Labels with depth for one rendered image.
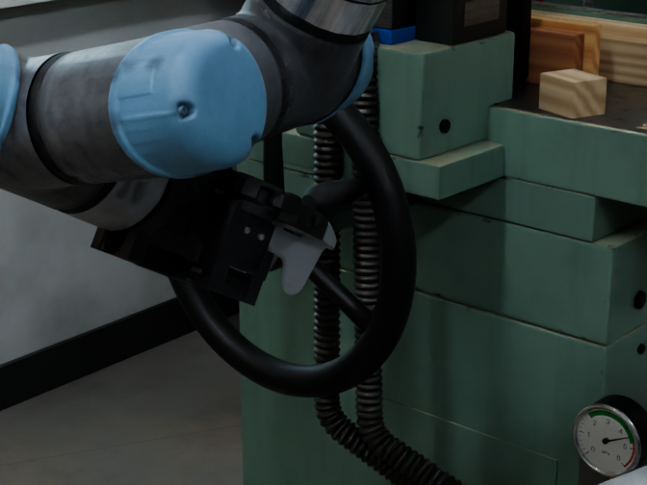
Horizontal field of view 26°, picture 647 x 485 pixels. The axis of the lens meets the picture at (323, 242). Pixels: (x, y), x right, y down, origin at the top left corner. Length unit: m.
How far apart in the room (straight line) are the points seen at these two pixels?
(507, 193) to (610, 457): 0.24
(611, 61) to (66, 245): 1.66
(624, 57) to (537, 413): 0.34
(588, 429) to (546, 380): 0.10
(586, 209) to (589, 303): 0.08
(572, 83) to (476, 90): 0.08
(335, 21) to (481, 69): 0.41
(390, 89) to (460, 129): 0.08
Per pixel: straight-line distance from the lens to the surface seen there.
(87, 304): 2.87
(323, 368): 1.16
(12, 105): 0.78
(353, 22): 0.81
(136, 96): 0.72
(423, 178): 1.16
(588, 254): 1.20
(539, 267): 1.23
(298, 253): 1.00
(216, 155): 0.72
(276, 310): 1.45
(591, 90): 1.19
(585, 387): 1.24
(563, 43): 1.29
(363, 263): 1.19
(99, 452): 2.59
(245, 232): 0.94
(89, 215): 0.86
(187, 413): 2.72
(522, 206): 1.23
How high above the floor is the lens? 1.18
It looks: 19 degrees down
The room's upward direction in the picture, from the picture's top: straight up
